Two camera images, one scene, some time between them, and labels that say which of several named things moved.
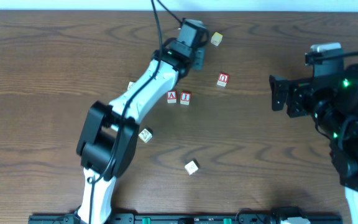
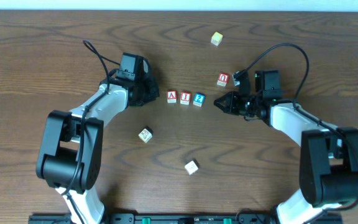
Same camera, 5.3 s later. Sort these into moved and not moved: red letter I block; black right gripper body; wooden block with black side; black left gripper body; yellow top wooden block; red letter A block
Moved: black left gripper body; black right gripper body
Not moved: yellow top wooden block; wooden block with black side; red letter A block; red letter I block
